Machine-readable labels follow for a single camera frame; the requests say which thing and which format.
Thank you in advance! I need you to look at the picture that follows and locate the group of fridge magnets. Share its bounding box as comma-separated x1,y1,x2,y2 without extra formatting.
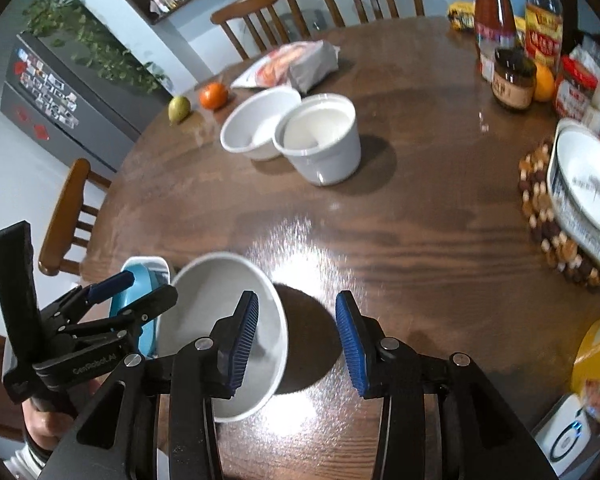
15,47,78,126

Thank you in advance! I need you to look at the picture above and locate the large grey-white bowl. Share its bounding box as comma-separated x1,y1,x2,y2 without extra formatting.
157,252,290,422

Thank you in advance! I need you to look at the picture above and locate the green pear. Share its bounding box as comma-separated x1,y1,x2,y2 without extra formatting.
168,96,191,125

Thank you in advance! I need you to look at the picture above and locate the yellow-orange citrus fruit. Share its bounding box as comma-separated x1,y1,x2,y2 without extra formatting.
532,62,557,103

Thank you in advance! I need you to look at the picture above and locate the red sauce bottle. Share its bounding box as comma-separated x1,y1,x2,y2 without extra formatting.
474,0,517,81

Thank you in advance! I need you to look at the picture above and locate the blue plate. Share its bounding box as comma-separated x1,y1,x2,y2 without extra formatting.
109,263,171,361

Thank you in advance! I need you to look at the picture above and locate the small deep white bowl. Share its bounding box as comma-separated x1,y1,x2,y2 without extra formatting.
272,94,362,186

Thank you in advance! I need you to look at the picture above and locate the white dish with dark rim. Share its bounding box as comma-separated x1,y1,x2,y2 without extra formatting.
547,119,600,281

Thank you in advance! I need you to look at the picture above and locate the wooden bead trivet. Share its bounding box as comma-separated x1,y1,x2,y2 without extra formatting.
518,135,600,288

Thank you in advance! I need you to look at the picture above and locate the white square device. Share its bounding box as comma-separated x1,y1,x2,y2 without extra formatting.
532,394,598,478

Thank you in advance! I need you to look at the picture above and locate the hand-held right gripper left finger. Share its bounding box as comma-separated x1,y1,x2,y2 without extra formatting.
40,290,261,480

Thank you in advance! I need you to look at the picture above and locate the trailing green plant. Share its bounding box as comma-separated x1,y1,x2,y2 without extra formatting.
22,0,173,96

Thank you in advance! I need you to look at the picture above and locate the medium white bowl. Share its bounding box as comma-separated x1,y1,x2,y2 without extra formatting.
220,86,302,162

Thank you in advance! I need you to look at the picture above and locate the yellow cardboard box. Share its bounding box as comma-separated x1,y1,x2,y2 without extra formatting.
571,315,600,428

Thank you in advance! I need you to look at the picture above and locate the orange tangerine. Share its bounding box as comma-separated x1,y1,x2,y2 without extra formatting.
199,83,229,111

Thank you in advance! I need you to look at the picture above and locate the grey refrigerator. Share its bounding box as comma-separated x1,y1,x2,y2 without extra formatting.
0,32,173,173

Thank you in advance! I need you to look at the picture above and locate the yellow snack packet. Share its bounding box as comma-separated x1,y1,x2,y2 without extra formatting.
447,1,526,36

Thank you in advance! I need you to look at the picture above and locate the person's left hand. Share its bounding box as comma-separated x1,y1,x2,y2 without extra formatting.
21,399,83,453

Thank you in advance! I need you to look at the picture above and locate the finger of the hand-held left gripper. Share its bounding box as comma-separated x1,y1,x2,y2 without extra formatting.
42,270,136,326
55,284,179,343

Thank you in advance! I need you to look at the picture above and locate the brown sauce jar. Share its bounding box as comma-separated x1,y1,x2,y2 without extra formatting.
491,47,537,112

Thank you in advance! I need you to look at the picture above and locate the yellow-capped vinegar bottle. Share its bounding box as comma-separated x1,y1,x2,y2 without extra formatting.
524,0,565,63

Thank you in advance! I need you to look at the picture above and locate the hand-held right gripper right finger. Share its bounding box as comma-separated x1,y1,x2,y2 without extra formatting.
335,290,556,480

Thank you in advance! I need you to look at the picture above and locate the white snack bag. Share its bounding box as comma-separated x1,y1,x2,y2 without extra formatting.
230,40,341,95

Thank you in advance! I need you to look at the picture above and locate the red-label sauce jar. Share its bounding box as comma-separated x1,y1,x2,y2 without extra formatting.
554,55,600,121

